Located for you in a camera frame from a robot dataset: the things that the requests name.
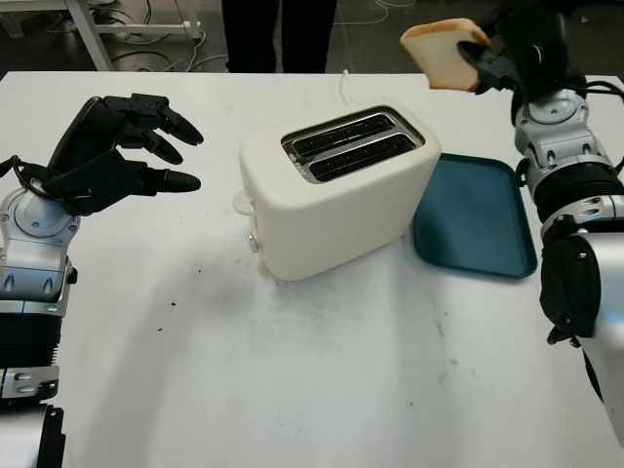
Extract white floor cable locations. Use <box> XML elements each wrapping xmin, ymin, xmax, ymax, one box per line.
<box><xmin>187</xmin><ymin>36</ymin><xmax>230</xmax><ymax>73</ymax></box>

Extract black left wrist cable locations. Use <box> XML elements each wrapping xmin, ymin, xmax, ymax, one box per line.
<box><xmin>0</xmin><ymin>154</ymin><xmax>94</xmax><ymax>199</ymax></box>

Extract blue plastic tray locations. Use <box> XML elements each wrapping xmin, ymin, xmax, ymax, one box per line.
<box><xmin>412</xmin><ymin>152</ymin><xmax>539</xmax><ymax>280</ymax></box>

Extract cream two-slot toaster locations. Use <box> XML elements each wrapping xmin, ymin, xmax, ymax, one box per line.
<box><xmin>231</xmin><ymin>101</ymin><xmax>444</xmax><ymax>282</ymax></box>

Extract black floor cable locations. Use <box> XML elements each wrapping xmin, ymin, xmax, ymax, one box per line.
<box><xmin>109</xmin><ymin>36</ymin><xmax>196</xmax><ymax>72</ymax></box>

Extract white desk frame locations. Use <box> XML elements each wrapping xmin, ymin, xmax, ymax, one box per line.
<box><xmin>0</xmin><ymin>0</ymin><xmax>204</xmax><ymax>72</ymax></box>

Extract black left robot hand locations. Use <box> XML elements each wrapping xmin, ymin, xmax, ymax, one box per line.
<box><xmin>46</xmin><ymin>93</ymin><xmax>205</xmax><ymax>196</ymax></box>

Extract person in black trousers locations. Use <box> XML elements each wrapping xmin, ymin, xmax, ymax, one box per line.
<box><xmin>221</xmin><ymin>0</ymin><xmax>338</xmax><ymax>74</ymax></box>

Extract white toaster power cord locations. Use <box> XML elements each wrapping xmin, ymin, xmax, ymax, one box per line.
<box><xmin>338</xmin><ymin>67</ymin><xmax>355</xmax><ymax>106</ymax></box>

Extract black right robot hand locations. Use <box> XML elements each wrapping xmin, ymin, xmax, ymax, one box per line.
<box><xmin>455</xmin><ymin>0</ymin><xmax>519</xmax><ymax>96</ymax></box>

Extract toast slice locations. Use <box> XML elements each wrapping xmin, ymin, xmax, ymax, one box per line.
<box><xmin>400</xmin><ymin>18</ymin><xmax>492</xmax><ymax>93</ymax></box>

